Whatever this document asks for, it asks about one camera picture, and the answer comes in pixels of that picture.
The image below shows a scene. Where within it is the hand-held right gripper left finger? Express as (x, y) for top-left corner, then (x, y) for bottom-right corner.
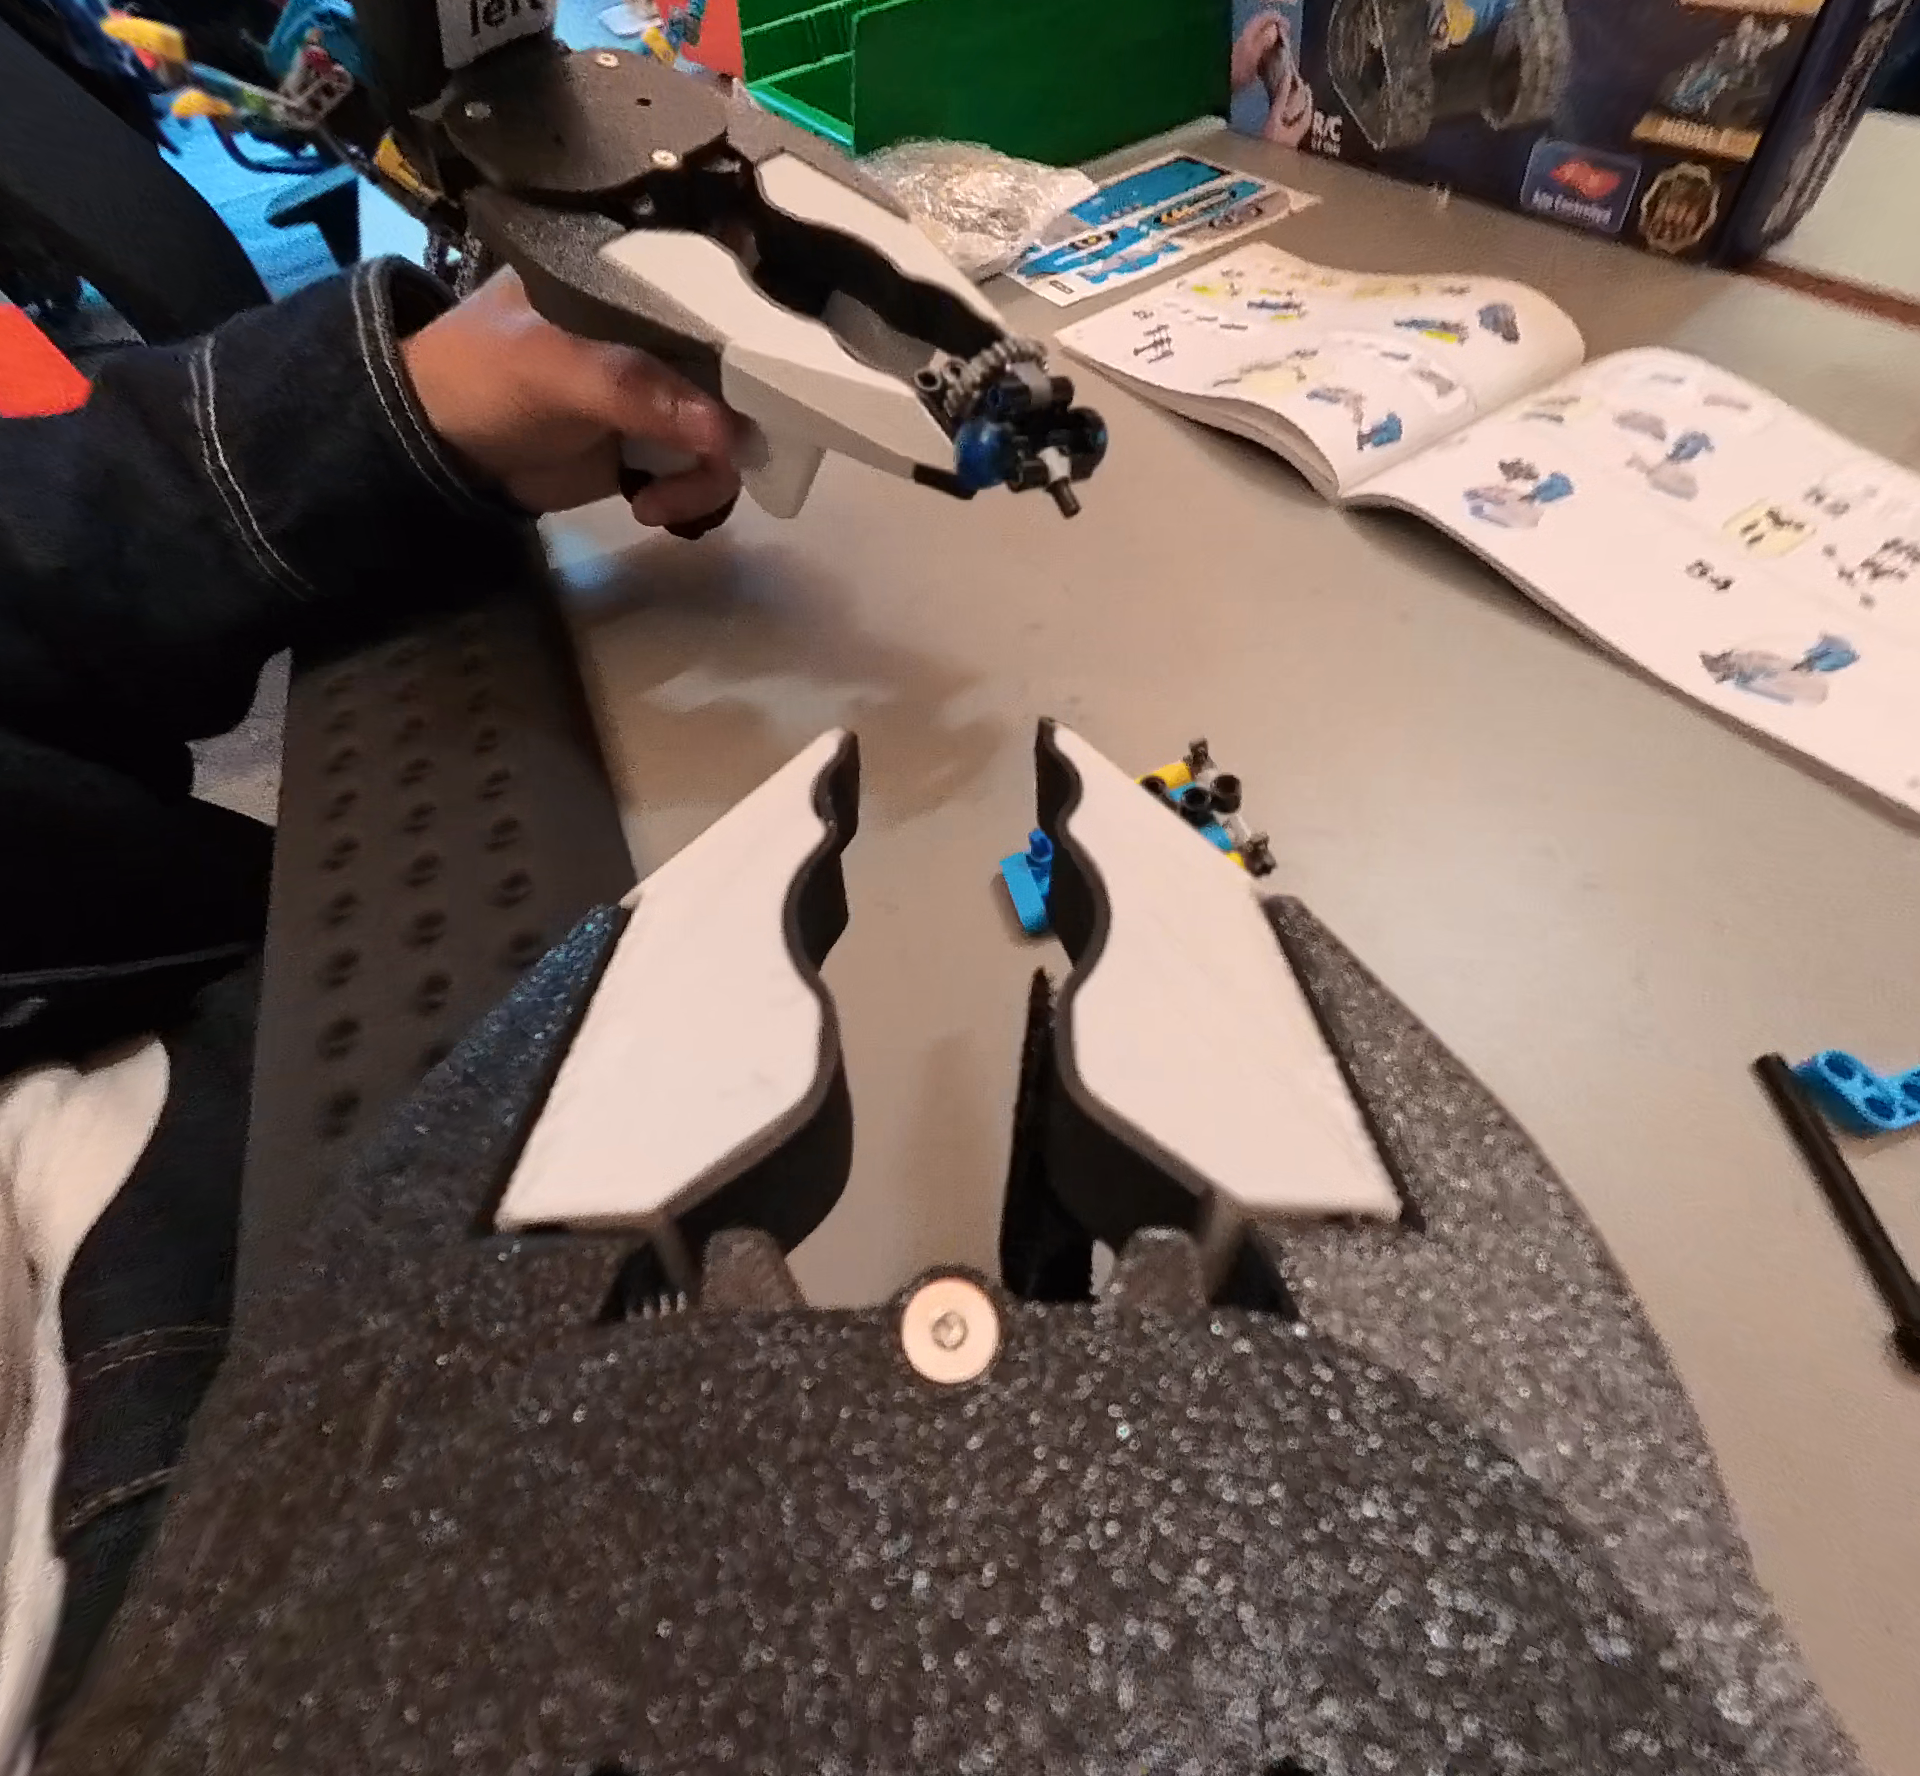
(490, 731), (859, 1283)

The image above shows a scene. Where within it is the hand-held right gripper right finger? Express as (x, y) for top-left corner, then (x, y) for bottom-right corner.
(1031, 718), (1406, 1283)

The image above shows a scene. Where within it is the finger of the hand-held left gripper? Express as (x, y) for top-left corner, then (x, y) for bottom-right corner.
(741, 146), (1044, 374)
(597, 225), (968, 521)

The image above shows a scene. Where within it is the blue yellow block assembly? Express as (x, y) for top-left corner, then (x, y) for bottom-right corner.
(1132, 738), (1280, 882)

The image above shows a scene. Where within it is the black blue block assembly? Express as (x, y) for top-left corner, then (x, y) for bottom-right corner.
(913, 334), (1112, 521)

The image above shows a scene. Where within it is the person's left forearm dark sleeve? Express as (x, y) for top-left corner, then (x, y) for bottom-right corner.
(0, 254), (549, 788)

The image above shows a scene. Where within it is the person's left hand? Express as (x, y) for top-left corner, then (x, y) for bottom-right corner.
(400, 272), (747, 542)

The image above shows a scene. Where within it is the clear plastic bag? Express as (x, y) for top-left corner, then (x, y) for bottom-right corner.
(857, 141), (1102, 280)

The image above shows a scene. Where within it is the green plastic bin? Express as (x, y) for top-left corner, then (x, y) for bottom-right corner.
(733, 0), (1239, 169)

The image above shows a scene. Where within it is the blue sticker sheet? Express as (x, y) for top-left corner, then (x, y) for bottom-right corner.
(1003, 150), (1323, 309)

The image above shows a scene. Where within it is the colourful block model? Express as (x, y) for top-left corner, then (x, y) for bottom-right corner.
(89, 0), (363, 158)

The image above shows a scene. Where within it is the black perforated panel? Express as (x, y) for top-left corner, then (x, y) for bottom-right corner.
(239, 591), (639, 1269)

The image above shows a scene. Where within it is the person's dark clothing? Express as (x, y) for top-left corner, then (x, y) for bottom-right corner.
(0, 732), (287, 1657)

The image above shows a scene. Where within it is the black axle rod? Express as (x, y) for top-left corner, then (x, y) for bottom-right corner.
(1753, 1054), (1920, 1333)

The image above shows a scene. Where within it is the white cloth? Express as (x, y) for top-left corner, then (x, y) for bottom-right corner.
(0, 1042), (170, 1776)

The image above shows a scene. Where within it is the blue angled block beam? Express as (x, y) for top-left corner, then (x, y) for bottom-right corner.
(1797, 1048), (1920, 1140)

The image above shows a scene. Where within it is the building block toy box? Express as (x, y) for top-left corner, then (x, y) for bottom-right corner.
(1225, 0), (1920, 270)

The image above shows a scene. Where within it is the open instruction booklet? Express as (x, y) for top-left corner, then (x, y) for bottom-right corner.
(1053, 244), (1920, 820)

